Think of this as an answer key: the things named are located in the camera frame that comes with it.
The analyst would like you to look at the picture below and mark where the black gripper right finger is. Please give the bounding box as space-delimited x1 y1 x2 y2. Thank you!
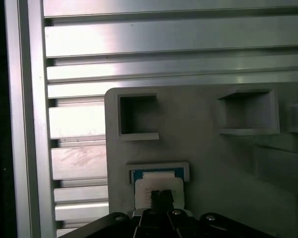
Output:
162 189 277 238

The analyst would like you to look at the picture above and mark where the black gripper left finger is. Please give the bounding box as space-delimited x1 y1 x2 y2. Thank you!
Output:
62 189 170 238

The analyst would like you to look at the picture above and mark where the silver topped CPU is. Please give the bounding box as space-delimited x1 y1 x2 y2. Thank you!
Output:
130 168 186 213

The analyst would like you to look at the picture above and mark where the grey parts rack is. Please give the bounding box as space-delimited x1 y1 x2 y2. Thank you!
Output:
103 83 298 238

